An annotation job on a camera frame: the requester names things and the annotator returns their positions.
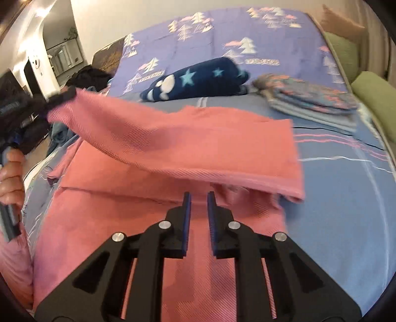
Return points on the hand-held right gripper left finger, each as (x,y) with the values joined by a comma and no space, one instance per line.
(186,218)

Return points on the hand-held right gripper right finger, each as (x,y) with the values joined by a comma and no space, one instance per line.
(211,218)

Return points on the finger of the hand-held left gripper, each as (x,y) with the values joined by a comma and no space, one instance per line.
(62,96)

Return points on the pink knit garment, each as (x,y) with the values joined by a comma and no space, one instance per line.
(173,145)

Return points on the person's left forearm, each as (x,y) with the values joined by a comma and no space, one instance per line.
(14,272)

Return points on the dark clothes pile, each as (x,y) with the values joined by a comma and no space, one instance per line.
(89,77)

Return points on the person's left hand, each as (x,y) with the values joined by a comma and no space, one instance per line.
(12,179)

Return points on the blue crumpled cloth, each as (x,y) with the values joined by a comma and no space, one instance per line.
(60,133)

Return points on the brown headboard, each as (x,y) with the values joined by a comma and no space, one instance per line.
(106,58)

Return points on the blue striped bed sheet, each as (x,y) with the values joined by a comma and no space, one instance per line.
(328,216)

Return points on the navy star-print blanket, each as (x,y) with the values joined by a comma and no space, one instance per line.
(198,80)

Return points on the purple tree-print quilt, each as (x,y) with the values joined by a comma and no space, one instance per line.
(201,46)

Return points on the light blue folded garment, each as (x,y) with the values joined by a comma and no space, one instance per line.
(321,116)

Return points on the patterned folded garment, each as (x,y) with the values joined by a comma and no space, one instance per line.
(309,89)

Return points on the green pillow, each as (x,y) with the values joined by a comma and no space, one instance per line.
(377,99)
(342,55)

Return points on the tan pillow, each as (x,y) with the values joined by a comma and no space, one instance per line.
(340,23)

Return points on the beige curtain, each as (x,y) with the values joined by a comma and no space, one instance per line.
(379,46)

